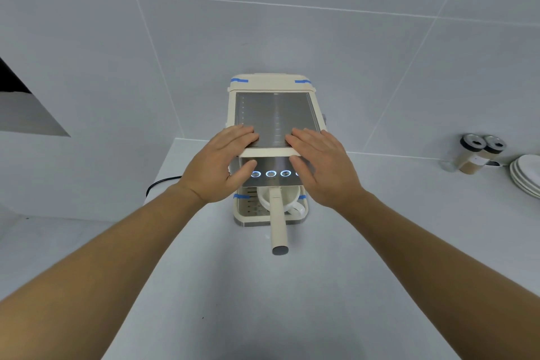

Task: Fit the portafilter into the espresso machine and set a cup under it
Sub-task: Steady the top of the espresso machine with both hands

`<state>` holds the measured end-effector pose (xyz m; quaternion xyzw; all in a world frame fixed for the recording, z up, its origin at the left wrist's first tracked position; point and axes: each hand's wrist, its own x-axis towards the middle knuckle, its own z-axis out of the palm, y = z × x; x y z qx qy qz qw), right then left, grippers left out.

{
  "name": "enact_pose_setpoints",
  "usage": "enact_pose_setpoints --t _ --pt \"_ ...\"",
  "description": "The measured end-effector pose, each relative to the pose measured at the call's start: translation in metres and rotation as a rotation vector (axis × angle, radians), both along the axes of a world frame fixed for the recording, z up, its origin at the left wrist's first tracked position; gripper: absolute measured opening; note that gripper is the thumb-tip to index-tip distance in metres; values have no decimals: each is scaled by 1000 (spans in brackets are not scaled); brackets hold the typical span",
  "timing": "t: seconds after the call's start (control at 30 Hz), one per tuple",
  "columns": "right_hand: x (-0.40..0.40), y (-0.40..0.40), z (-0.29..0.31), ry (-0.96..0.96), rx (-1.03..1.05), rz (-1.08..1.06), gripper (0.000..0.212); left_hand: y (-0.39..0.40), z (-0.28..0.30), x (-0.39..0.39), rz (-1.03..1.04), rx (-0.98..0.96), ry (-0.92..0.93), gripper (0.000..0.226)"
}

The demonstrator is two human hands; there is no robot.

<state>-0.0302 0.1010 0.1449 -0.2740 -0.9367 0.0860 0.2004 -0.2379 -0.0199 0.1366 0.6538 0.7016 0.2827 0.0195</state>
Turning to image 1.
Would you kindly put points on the person's left hand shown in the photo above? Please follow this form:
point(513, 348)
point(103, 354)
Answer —
point(211, 165)

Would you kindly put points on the person's right hand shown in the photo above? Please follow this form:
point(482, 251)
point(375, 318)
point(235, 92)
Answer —
point(327, 170)

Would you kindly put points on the person's left thumb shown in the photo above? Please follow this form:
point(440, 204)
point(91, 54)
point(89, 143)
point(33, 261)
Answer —
point(244, 172)

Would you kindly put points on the person's right thumb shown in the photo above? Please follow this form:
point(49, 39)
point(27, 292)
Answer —
point(303, 172)

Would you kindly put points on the cream espresso coffee machine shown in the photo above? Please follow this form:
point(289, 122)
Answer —
point(274, 119)

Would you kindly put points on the person's left forearm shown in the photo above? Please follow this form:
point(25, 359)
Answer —
point(97, 279)

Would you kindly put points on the person's right forearm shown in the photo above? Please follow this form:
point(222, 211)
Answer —
point(430, 279)

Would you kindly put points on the white ceramic cup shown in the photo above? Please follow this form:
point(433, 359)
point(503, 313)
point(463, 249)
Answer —
point(293, 205)

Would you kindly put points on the clear glass container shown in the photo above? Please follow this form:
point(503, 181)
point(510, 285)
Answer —
point(449, 160)

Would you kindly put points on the glass jar with black lid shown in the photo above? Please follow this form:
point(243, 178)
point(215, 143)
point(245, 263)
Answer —
point(493, 148)
point(470, 157)

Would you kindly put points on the white plate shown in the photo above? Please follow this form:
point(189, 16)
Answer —
point(517, 187)
point(519, 183)
point(529, 170)

